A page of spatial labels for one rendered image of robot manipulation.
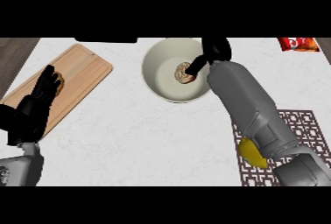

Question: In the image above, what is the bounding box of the brown cupcake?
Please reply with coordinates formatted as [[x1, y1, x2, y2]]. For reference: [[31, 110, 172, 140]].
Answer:
[[173, 61, 198, 85]]

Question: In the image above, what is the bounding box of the brown round food item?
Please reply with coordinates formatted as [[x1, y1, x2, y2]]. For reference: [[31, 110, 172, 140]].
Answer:
[[54, 72, 67, 98]]

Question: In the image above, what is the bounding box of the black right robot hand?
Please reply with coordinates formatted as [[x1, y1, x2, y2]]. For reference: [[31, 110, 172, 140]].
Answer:
[[185, 37, 234, 78]]

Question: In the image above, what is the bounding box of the brown white patterned placemat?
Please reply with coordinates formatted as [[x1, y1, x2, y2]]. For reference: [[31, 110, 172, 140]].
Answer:
[[232, 109, 331, 187]]

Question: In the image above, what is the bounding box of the white bowl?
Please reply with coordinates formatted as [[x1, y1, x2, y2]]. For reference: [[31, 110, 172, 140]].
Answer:
[[141, 38, 213, 104]]

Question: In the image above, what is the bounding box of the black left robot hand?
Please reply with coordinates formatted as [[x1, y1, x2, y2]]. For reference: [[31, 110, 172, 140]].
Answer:
[[0, 64, 65, 147]]

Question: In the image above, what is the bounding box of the yellow fruit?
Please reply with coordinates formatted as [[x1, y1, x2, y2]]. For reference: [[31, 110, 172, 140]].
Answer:
[[237, 136, 271, 170]]

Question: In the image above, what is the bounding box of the pale wooden cutting board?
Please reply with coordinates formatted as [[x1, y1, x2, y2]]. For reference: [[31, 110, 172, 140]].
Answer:
[[0, 43, 116, 138]]

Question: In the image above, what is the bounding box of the red snack bag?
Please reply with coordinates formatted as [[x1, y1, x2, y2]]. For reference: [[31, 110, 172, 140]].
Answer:
[[277, 37, 322, 53]]

